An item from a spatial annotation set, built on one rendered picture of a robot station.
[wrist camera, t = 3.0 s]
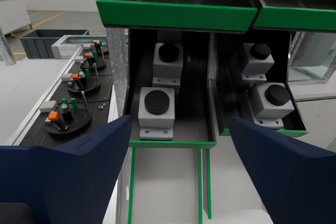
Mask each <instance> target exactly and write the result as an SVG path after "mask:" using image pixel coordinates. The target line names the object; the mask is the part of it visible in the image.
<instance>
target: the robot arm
mask: <svg viewBox="0 0 336 224"><path fill-rule="evenodd" d="M131 132H132V117H131V115H123V116H121V117H119V118H117V119H115V120H113V121H111V122H109V123H107V124H105V125H103V126H101V127H99V128H97V129H94V130H92V131H90V132H89V133H86V134H84V135H82V136H80V137H78V138H76V139H73V140H71V141H69V142H66V143H64V144H61V145H59V146H57V147H54V148H52V149H50V148H46V147H41V146H31V145H0V224H102V223H103V220H104V217H105V214H106V211H107V208H108V205H109V203H110V200H111V197H112V194H113V191H114V188H115V185H116V182H117V179H118V177H119V174H120V171H121V168H122V165H123V162H124V159H125V156H126V153H127V150H128V147H129V142H130V137H131ZM229 133H230V135H231V138H232V141H233V144H234V146H235V149H236V151H237V153H238V155H239V157H240V159H241V161H242V163H243V165H244V167H245V169H246V171H247V173H248V175H249V177H250V179H251V181H252V183H253V185H254V187H255V189H256V191H257V192H258V194H259V196H260V198H261V200H262V202H263V204H264V206H265V208H266V210H267V212H268V214H269V216H270V218H271V220H272V222H273V224H336V152H333V151H330V150H327V149H324V148H321V147H318V146H315V145H312V144H309V143H306V142H303V141H301V140H298V139H295V138H293V137H290V136H286V135H285V134H282V133H280V132H277V131H274V130H272V129H269V128H266V127H264V126H261V125H259V124H256V123H253V122H251V121H248V120H245V119H243V118H240V117H237V116H233V117H231V119H230V124H229Z"/></svg>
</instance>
